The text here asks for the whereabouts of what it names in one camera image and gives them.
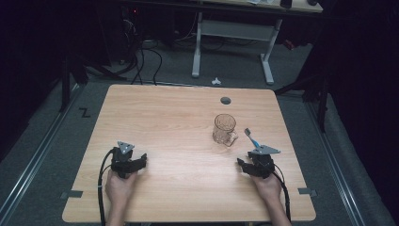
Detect metal floor rail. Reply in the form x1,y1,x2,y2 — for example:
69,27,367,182
0,82,85,222
304,101,367,226

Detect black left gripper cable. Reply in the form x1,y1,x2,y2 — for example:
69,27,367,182
96,148,116,226

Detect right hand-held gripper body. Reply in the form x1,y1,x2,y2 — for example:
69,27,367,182
247,144,282,180

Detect white-framed wooden desk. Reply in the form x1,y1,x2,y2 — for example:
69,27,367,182
190,0,325,86

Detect person's left hand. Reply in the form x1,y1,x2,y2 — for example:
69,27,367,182
104,169,139,206

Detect blue toothbrush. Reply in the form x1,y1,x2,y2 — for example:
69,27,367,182
244,127,263,150

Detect grey tape strip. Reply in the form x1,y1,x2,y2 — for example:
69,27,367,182
297,186,318,198
59,189,85,201

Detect clear glass mug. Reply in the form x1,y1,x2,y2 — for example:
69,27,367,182
212,113,239,148

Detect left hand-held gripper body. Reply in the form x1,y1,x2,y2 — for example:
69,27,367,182
109,140,139,180

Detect black zigzag tape mark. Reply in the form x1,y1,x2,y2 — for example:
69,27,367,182
78,106,92,119

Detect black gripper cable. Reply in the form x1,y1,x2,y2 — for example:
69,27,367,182
270,170,293,222
96,148,116,226

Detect person's right hand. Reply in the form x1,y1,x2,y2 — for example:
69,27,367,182
249,173,283,205

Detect black metal stand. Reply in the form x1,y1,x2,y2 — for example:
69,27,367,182
274,70,331,134
58,55,90,113

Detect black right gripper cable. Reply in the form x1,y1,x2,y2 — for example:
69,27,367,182
270,170,293,222

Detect black floor cables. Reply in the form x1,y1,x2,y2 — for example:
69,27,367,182
118,37,164,87

